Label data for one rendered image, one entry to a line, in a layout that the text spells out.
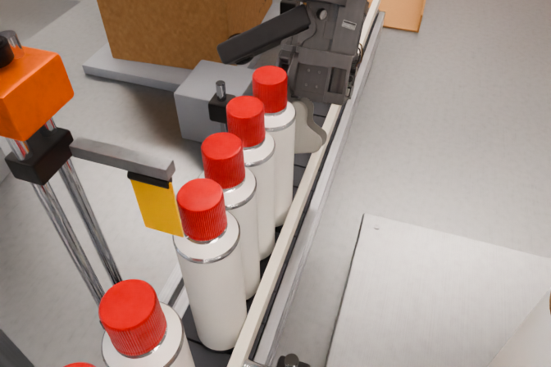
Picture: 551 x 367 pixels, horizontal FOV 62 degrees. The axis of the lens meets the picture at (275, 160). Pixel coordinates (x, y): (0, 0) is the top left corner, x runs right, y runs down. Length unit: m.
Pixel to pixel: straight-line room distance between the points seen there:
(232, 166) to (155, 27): 0.54
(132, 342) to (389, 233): 0.36
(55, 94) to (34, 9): 0.98
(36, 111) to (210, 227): 0.14
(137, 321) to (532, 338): 0.25
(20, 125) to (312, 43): 0.34
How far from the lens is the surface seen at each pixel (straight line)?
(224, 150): 0.36
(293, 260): 0.54
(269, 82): 0.43
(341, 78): 0.51
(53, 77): 0.28
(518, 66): 1.03
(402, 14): 1.13
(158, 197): 0.31
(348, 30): 0.51
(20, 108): 0.27
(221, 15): 0.80
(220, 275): 0.37
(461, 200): 0.71
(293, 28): 0.52
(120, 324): 0.28
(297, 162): 0.64
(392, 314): 0.52
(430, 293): 0.54
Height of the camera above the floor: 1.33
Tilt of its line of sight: 44 degrees down
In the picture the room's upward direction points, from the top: straight up
